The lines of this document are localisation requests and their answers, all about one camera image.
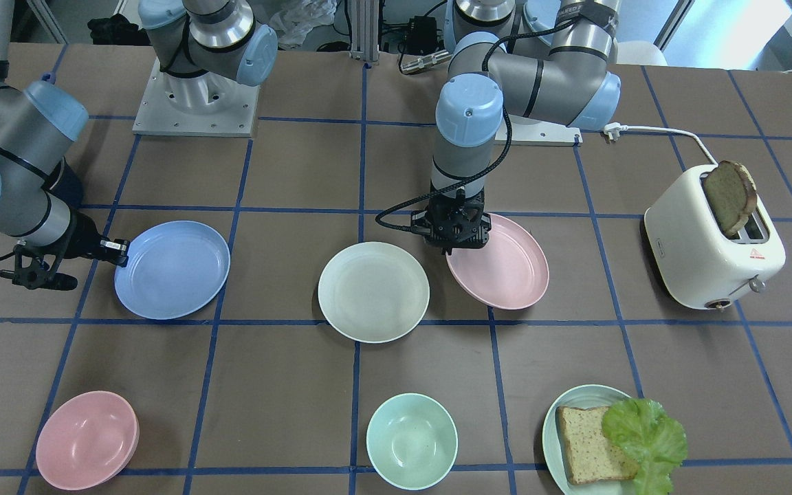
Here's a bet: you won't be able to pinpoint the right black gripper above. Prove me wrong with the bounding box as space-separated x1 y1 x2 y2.
0 213 130 291

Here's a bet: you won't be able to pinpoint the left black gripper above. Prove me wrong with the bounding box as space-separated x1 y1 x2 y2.
410 189 492 256

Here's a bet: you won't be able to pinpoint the pink plate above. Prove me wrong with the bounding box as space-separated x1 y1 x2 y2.
446 213 549 310

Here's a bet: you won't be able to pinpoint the blue plate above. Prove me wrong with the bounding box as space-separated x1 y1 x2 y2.
114 221 230 320

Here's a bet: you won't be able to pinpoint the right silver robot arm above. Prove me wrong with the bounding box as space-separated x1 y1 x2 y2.
0 1 278 291

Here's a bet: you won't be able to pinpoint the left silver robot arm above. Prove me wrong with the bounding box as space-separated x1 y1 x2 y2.
408 1 620 254

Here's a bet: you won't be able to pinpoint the white plate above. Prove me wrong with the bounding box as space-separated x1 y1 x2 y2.
318 241 430 344

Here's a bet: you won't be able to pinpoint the pink bowl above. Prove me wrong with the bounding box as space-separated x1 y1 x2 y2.
36 390 140 491

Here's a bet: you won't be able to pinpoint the green plate with sandwich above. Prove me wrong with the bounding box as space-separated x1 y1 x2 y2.
541 384 635 494

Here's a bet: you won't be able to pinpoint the green bowl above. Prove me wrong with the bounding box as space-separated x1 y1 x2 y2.
366 393 459 491

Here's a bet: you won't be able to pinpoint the white toaster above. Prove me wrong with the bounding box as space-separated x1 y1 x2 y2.
642 165 786 309

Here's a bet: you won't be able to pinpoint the bread slice on plate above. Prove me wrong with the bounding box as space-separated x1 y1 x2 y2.
556 406 639 485

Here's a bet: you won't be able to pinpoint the green lettuce leaf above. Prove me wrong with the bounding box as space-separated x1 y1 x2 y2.
602 398 688 494

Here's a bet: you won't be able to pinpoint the toast slice in toaster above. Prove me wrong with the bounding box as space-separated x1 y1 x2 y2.
702 160 758 238

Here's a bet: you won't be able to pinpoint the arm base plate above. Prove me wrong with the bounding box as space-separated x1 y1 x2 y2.
133 60 261 138
509 115 583 146

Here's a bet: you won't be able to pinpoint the white toaster cable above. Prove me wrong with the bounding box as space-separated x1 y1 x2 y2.
602 122 718 166

